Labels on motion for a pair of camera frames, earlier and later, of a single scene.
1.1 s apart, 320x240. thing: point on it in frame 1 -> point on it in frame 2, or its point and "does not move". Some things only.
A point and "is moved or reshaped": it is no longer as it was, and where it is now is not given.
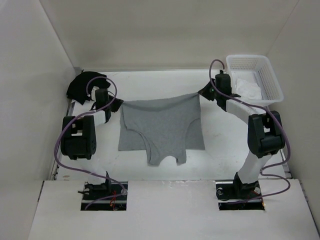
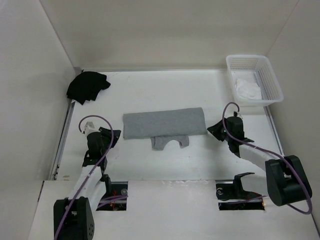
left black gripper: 118,103 -> 105,132
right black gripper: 204,91 -> 215,128
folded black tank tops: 77,89 does not move
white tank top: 248,90 does not move
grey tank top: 166,127 is moved or reshaped
